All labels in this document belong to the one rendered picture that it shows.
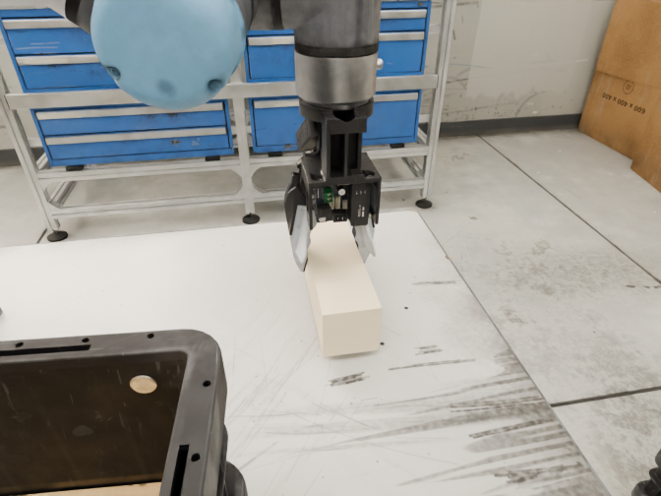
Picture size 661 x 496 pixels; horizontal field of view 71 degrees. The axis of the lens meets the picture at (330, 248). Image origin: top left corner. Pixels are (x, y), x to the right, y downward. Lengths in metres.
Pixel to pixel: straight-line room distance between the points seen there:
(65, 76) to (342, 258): 1.62
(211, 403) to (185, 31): 0.18
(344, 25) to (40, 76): 1.72
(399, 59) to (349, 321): 1.63
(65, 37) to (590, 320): 2.05
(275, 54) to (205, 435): 1.78
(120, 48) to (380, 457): 0.37
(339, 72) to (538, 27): 2.88
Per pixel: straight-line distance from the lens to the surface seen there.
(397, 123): 2.09
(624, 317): 1.89
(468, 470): 0.46
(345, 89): 0.42
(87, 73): 2.00
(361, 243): 0.56
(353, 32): 0.41
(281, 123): 1.98
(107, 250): 0.76
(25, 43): 2.03
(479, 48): 3.11
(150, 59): 0.28
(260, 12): 0.42
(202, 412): 0.20
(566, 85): 3.49
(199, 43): 0.27
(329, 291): 0.49
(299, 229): 0.53
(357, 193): 0.45
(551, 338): 1.69
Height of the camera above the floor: 1.08
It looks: 34 degrees down
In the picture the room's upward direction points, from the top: straight up
